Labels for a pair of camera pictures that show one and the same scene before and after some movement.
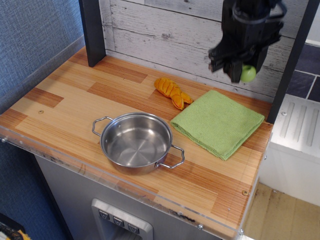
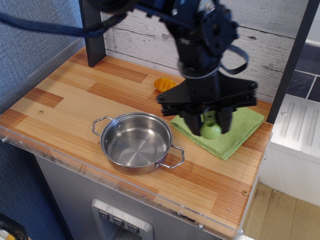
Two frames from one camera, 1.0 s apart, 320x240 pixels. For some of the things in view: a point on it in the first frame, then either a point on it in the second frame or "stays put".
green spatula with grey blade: [248, 73] to [210, 128]
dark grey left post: [93, 32] stays put
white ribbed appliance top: [297, 125] stays put
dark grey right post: [291, 62] stays put
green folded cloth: [218, 122] stays put
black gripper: [249, 28] to [206, 93]
